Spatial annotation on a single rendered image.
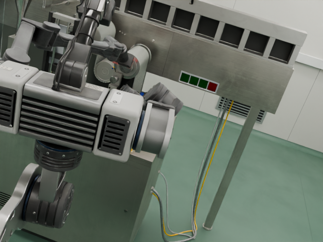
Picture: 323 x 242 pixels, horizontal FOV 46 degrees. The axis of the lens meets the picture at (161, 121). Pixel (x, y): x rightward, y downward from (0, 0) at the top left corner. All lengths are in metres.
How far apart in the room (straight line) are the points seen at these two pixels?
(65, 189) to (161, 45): 1.43
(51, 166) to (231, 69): 1.53
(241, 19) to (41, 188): 1.58
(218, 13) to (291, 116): 2.87
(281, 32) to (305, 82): 2.56
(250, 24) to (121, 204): 1.27
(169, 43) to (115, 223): 1.13
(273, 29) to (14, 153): 1.64
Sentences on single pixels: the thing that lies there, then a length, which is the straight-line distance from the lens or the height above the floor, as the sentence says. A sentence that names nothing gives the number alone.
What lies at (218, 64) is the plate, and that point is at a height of 1.33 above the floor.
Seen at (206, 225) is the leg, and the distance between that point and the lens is 3.12.
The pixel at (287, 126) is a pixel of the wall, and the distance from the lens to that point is 5.04.
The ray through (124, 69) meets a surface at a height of 1.23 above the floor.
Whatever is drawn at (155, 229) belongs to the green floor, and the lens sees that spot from 2.97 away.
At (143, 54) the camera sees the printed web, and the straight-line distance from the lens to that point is 2.27.
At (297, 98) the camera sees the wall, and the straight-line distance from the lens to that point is 4.91.
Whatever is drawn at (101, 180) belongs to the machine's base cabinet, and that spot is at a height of 0.66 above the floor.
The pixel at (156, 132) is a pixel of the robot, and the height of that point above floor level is 1.48.
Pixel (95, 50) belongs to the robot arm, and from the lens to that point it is 1.78.
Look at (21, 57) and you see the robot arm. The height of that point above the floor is 1.49.
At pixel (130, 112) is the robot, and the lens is 0.96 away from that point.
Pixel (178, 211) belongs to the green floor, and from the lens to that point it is 3.20.
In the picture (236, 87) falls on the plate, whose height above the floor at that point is 1.23.
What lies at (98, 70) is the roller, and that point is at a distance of 2.22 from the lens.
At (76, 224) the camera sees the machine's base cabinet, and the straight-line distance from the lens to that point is 2.42.
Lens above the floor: 1.93
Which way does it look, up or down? 25 degrees down
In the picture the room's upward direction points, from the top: 16 degrees clockwise
